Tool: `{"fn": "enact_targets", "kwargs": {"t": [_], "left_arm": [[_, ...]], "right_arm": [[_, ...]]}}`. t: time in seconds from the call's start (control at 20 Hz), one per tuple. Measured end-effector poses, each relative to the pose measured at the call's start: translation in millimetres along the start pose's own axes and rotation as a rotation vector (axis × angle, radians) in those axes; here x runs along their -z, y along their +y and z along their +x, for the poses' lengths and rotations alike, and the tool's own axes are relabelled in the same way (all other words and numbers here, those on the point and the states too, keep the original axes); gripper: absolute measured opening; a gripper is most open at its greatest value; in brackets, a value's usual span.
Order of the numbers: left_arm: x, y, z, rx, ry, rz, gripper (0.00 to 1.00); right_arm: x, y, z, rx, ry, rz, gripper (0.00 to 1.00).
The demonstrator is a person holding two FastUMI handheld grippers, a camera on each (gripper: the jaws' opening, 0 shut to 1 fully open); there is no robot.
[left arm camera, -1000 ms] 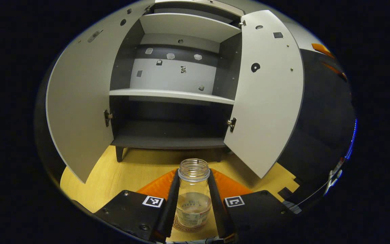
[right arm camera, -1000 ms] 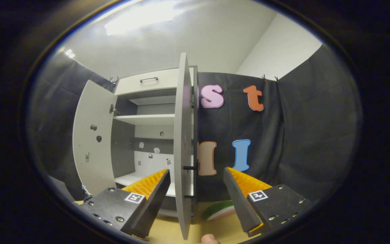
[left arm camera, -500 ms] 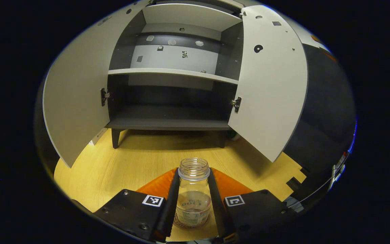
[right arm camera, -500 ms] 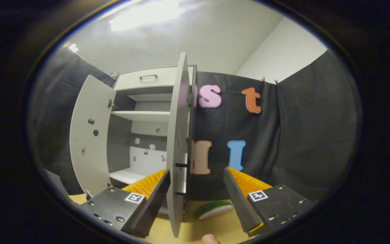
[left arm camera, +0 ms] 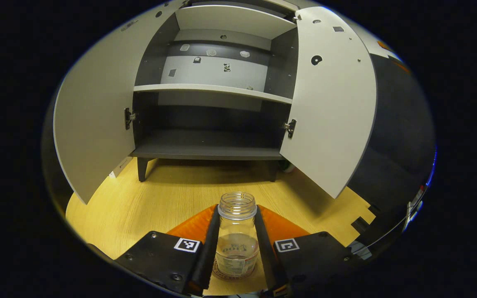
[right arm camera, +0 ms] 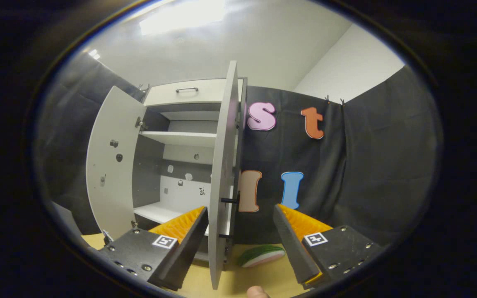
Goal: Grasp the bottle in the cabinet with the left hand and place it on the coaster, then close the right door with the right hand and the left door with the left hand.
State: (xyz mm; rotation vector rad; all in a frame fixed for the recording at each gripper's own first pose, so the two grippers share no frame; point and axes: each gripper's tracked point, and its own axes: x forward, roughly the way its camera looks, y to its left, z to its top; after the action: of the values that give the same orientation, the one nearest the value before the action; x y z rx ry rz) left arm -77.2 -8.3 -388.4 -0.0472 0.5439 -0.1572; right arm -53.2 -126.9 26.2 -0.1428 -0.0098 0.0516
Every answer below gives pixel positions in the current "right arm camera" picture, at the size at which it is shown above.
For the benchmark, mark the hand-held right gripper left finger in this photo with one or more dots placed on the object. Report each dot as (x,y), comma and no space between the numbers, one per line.
(189,248)

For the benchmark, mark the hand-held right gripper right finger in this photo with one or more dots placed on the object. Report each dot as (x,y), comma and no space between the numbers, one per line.
(294,244)

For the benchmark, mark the green watermelon slice coaster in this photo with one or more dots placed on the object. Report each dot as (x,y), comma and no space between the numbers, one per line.
(259,253)

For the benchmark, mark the white cabinet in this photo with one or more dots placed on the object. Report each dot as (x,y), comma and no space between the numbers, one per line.
(147,182)

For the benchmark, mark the white cabinet door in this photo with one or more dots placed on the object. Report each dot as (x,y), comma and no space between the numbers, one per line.
(222,165)
(110,124)

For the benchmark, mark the metal door hinge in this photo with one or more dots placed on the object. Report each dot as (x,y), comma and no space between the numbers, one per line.
(139,123)

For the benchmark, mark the ceiling light panel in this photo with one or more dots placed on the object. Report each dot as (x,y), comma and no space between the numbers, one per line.
(180,18)

